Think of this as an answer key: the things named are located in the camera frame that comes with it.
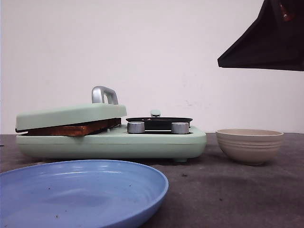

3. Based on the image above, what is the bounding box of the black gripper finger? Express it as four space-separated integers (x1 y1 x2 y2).
218 0 304 71

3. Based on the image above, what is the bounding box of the beige ceramic bowl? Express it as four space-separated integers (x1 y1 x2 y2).
216 129 284 165

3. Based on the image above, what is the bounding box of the breakfast maker hinged lid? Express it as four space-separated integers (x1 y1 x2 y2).
15 86 127 133

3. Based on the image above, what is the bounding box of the white bread slice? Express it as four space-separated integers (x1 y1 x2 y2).
26 118 121 136

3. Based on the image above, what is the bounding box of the mint green breakfast maker base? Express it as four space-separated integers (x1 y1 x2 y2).
16 124 207 162

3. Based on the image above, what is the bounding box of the right silver control knob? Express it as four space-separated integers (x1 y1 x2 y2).
171 122 189 134

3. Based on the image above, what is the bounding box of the silver control knob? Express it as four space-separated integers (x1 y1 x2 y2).
127 122 145 134
171 122 189 134

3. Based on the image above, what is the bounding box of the black round frying pan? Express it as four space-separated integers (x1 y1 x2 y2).
126 110 193 130

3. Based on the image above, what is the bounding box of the left silver control knob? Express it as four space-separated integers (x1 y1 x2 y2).
127 122 145 134

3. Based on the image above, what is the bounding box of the blue plastic plate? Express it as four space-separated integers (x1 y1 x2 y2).
0 160 169 228

